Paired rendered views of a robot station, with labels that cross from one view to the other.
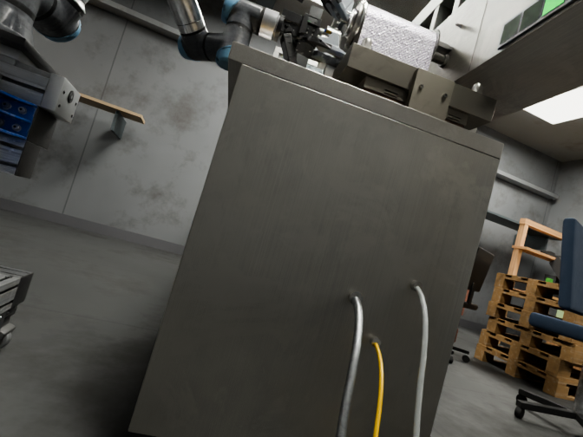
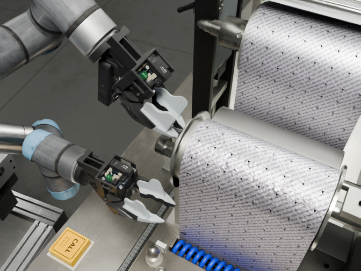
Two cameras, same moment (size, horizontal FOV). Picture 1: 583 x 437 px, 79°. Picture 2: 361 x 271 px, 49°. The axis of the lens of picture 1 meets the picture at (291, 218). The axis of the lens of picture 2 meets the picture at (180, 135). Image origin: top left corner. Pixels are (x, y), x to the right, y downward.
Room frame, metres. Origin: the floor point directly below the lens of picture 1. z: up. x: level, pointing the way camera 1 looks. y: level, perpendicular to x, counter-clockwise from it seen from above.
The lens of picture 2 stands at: (0.70, -0.29, 1.80)
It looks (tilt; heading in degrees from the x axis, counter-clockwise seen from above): 48 degrees down; 39
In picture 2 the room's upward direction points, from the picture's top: straight up
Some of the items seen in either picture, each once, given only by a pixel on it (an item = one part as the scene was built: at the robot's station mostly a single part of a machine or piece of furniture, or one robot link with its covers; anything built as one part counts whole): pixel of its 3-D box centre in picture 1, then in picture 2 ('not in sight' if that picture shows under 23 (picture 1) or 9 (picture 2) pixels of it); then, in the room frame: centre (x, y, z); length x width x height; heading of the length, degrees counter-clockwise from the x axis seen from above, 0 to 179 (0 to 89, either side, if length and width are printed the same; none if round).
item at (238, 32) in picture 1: (228, 48); (59, 172); (0.96, 0.30, 1.01); 0.11 x 0.08 x 0.11; 64
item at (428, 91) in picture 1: (429, 97); not in sight; (0.83, -0.24, 0.97); 0.10 x 0.03 x 0.11; 100
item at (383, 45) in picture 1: (389, 71); (234, 242); (1.03, -0.16, 1.11); 0.23 x 0.01 x 0.18; 100
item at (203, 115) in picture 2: (356, 24); (191, 149); (1.07, -0.02, 1.25); 0.15 x 0.01 x 0.15; 10
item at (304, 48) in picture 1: (297, 33); (107, 177); (0.98, 0.13, 1.12); 0.12 x 0.08 x 0.09; 99
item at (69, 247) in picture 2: not in sight; (70, 246); (0.87, 0.18, 0.91); 0.07 x 0.07 x 0.02; 10
